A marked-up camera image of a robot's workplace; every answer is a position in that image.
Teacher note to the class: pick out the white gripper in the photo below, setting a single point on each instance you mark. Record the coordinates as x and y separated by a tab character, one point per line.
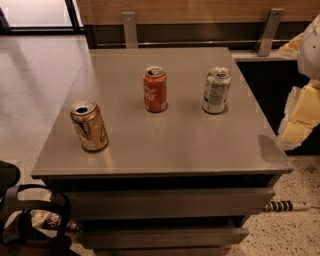
310	51

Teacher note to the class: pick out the gold soda can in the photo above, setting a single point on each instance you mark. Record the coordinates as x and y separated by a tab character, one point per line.
89	125

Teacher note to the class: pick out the silver green 7up can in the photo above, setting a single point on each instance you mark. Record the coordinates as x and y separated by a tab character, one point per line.
218	82

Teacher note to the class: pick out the red Coca-Cola can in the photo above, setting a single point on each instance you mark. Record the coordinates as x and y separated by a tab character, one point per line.
155	89

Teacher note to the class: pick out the grey drawer cabinet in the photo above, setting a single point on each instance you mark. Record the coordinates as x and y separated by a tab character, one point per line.
182	147

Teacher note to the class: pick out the upper grey drawer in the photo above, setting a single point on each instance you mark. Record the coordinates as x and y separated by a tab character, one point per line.
151	204

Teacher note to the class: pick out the grey drawer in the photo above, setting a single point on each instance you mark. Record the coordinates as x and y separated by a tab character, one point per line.
162	238
151	204

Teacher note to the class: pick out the lower grey drawer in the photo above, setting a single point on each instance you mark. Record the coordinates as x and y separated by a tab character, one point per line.
162	238

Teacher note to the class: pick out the crumpled snack bag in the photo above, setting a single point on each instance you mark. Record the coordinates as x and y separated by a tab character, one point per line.
46	220

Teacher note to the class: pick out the horizontal metal rail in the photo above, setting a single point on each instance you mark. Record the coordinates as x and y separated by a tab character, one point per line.
230	44

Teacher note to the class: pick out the right metal bracket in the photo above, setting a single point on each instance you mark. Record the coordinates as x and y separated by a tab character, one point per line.
264	44

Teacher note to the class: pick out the metal bracket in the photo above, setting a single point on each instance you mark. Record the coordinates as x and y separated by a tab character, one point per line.
264	44
130	29

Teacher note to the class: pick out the striped black white handle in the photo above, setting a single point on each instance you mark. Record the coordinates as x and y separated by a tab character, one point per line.
286	206

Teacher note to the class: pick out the left metal bracket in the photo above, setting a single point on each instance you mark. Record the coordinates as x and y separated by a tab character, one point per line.
130	29

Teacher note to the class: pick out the black chair frame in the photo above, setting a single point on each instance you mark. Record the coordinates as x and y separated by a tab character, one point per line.
18	237

